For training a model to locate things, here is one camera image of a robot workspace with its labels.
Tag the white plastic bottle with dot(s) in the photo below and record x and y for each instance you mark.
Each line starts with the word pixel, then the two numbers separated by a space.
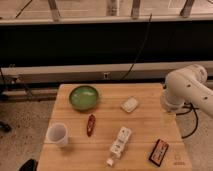
pixel 118 146

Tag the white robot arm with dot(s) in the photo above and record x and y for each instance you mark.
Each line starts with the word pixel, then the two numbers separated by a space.
pixel 187 85

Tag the green ceramic bowl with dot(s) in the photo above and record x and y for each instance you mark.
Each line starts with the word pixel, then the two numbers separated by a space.
pixel 83 97

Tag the red chili pepper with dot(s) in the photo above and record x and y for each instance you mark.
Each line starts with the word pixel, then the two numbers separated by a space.
pixel 90 125

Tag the translucent plastic cup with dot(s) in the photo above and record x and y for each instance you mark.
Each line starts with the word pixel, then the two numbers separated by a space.
pixel 57 134

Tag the black orange rectangular box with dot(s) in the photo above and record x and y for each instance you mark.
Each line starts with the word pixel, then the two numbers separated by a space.
pixel 158 152

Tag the black shoe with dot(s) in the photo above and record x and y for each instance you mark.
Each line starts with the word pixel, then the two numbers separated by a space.
pixel 30 165

